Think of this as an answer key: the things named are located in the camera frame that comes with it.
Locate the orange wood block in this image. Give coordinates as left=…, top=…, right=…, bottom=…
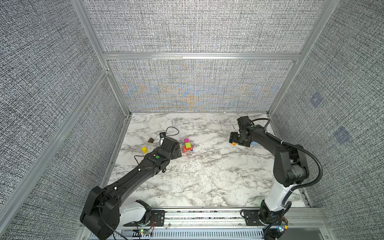
left=183, top=146, right=193, bottom=153

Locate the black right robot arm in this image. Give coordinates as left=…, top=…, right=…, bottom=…
left=229, top=116, right=310, bottom=225

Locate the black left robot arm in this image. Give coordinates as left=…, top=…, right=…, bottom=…
left=80, top=137, right=182, bottom=240

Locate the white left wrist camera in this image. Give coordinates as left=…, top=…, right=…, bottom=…
left=160, top=132, right=167, bottom=146

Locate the thin black left cable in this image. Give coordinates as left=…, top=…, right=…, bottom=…
left=133, top=126, right=180, bottom=166

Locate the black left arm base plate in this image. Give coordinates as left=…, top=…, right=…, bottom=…
left=123, top=210, right=166, bottom=228

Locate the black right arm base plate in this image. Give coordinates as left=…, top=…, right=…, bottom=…
left=240, top=209, right=268, bottom=227

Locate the grey vented cable tray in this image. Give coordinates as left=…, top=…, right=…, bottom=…
left=108, top=229, right=264, bottom=240

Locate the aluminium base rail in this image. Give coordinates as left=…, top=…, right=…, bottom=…
left=78, top=207, right=331, bottom=230

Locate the aluminium frame post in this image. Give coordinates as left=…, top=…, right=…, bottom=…
left=267, top=1, right=340, bottom=117

